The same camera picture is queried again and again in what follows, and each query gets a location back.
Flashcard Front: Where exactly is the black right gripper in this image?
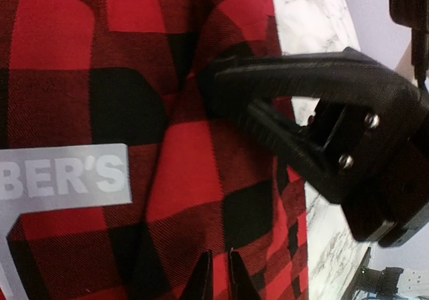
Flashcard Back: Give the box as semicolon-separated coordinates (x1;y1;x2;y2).
234;85;428;246

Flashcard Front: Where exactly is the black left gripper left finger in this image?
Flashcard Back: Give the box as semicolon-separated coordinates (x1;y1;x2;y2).
179;250;214;300

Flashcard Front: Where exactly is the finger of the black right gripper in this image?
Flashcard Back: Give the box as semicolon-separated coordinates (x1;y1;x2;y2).
197;48;424;114

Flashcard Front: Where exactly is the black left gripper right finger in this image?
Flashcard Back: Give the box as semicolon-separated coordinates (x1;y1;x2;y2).
228;249;260;300

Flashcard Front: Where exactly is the red black plaid shirt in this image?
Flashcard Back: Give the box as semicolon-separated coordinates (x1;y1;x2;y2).
1;0;308;299

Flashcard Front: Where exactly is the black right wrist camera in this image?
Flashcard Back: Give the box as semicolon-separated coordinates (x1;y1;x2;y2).
389;0;428;87

